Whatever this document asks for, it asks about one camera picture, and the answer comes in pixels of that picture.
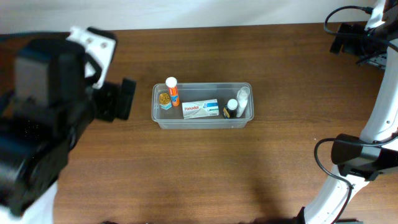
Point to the small jar gold lid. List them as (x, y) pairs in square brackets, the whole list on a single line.
[(165, 101)]

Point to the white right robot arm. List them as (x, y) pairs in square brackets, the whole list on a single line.
[(350, 162)]

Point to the orange tube white cap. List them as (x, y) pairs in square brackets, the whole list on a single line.
[(171, 83)]

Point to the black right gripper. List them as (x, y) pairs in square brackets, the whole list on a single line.
[(339, 38)]

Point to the clear plastic container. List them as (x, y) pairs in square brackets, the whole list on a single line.
[(173, 117)]

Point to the dark bottle white cap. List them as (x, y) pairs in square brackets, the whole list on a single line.
[(230, 109)]

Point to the white Panadol box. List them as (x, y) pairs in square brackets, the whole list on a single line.
[(200, 109)]

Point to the white squeeze bottle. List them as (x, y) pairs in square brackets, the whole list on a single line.
[(242, 98)]

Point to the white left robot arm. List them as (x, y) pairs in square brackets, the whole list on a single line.
[(60, 88)]

